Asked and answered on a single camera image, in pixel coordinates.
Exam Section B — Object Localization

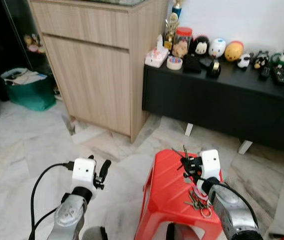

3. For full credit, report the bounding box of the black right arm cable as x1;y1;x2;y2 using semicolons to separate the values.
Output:
184;170;260;236

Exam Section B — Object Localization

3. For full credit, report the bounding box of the black tape dispenser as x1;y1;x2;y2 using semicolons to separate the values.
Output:
206;59;222;79

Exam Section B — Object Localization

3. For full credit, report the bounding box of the glass display cabinet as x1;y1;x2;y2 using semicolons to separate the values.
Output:
2;0;50;73

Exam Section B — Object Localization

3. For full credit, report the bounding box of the small panda figure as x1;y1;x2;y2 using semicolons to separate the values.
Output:
237;54;252;69

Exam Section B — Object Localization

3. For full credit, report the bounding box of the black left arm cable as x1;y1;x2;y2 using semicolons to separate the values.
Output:
29;161;75;240

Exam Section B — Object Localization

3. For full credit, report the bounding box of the green fabric bin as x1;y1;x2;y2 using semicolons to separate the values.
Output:
1;67;57;112

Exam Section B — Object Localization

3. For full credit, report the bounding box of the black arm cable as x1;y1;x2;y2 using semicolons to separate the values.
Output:
29;161;75;240
184;170;260;236

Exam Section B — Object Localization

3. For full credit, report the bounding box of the light wooden cabinet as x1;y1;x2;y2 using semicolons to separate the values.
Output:
28;0;169;144

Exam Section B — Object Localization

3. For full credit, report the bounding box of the bunch of keys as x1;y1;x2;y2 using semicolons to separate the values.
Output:
184;185;213;219

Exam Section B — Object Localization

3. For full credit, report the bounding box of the white round plush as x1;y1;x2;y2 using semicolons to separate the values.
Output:
209;38;227;59

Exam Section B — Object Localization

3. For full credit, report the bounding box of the black sideboard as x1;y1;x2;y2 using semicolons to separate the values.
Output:
142;59;284;156

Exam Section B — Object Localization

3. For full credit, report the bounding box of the white tote bag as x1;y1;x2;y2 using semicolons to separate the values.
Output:
4;69;47;86

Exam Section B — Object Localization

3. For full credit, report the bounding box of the gold trophy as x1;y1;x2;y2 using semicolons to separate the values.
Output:
163;12;179;51

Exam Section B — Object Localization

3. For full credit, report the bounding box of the yellow orange round plush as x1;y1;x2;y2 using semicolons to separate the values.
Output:
225;40;245;62

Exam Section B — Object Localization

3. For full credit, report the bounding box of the small black cat figure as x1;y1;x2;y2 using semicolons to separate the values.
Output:
253;50;270;70

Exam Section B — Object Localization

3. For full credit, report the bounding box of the blue trophy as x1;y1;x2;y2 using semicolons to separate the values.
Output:
172;0;182;18

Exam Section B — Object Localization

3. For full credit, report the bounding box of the black pouch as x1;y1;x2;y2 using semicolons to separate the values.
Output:
183;54;202;74

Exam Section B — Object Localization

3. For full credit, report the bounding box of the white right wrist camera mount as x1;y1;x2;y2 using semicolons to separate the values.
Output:
201;149;221;181

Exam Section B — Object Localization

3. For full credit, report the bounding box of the white pink tissue box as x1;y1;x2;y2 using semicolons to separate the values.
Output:
145;35;169;68

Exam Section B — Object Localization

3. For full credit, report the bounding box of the black remote control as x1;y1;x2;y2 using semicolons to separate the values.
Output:
260;66;271;82

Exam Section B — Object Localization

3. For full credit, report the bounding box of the red lidded snack jar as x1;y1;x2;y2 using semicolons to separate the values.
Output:
174;27;193;58

